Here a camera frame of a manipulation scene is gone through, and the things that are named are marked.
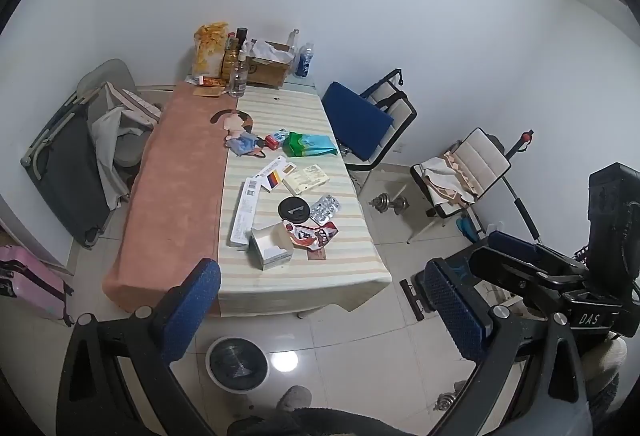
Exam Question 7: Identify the long white box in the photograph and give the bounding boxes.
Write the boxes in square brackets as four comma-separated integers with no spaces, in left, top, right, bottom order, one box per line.
[228,177,262,248]

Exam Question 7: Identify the white carton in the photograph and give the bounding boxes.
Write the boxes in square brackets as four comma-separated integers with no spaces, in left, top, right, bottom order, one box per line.
[250,222,294,270]

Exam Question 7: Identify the black round lid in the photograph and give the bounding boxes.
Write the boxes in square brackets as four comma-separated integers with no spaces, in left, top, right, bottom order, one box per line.
[278,196,310,224]

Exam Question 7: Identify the silver pill blister pack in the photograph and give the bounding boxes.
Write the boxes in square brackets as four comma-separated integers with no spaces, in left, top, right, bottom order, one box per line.
[310,194,341,226]

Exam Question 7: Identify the cream medicine box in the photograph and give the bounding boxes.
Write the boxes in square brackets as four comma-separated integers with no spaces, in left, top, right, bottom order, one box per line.
[283,164,330,196]

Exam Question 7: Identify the blue face mask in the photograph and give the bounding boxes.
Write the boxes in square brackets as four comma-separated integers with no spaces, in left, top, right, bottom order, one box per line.
[226,132,264,158]

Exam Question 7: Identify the small red box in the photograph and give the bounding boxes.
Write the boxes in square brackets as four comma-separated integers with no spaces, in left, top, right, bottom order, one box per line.
[265,135,284,150]

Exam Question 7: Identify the green blue snack bag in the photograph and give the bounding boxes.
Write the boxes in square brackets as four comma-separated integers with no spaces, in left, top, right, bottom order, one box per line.
[282,132,338,158]

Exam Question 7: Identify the white round trash bin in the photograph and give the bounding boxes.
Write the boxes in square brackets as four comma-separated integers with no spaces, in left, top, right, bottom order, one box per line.
[205,336,270,394]

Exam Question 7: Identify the white cushioned chair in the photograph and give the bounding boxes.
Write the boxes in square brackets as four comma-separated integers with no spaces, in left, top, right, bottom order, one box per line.
[407,127,511,243]

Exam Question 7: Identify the pink terracotta towel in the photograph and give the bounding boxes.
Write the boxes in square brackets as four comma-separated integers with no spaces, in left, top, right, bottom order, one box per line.
[102,83,236,312]

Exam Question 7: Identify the metal dumbbell by chair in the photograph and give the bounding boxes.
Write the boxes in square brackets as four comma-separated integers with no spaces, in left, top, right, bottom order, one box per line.
[369,192,409,215]

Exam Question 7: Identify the striped cream tablecloth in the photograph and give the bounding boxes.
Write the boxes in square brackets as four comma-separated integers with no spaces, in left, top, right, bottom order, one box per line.
[217,83,394,318]

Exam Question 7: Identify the grey left slipper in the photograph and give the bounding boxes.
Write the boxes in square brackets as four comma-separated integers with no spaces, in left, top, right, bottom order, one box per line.
[277,385,312,412]

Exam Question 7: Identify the brown leather patch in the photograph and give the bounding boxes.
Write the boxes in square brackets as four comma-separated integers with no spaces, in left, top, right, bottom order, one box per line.
[307,248,326,260]

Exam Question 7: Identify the pink suitcase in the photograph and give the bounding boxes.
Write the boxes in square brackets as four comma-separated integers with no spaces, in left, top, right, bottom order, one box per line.
[0,245,74,326]

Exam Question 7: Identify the person's black trouser legs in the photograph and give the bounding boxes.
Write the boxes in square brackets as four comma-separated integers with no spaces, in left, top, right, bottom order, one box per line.
[227,408,409,436]

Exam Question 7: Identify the blue cushioned chair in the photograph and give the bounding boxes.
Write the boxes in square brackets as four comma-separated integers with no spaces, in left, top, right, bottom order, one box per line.
[321,68,418,193]

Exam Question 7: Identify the dark folding cot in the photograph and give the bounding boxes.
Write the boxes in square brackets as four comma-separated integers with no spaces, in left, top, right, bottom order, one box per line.
[21,59,136,248]

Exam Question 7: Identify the beige cartoon cloth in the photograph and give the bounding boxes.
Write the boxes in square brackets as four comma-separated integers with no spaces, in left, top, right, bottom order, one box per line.
[209,109,254,140]

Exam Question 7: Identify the grey cloth on cot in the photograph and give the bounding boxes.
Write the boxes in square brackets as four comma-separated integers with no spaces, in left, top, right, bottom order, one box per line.
[90,82,162,211]

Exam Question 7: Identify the clear glass bottle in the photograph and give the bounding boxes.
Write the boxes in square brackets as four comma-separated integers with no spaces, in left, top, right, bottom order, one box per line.
[228,45,248,98]

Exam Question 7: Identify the dark sauce bottle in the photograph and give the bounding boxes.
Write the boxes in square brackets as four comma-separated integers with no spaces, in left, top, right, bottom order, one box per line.
[221,26,247,82]

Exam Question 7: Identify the cardboard tissue box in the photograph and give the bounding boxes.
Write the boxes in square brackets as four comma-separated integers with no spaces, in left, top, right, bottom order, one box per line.
[247,38,294,87]

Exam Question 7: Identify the yellow snack bag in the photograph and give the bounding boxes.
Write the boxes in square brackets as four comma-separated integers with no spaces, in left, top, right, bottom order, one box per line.
[192,21,228,78]

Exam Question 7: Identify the blue label water bottle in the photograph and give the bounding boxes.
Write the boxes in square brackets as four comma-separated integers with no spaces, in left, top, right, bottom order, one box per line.
[294,42,314,78]

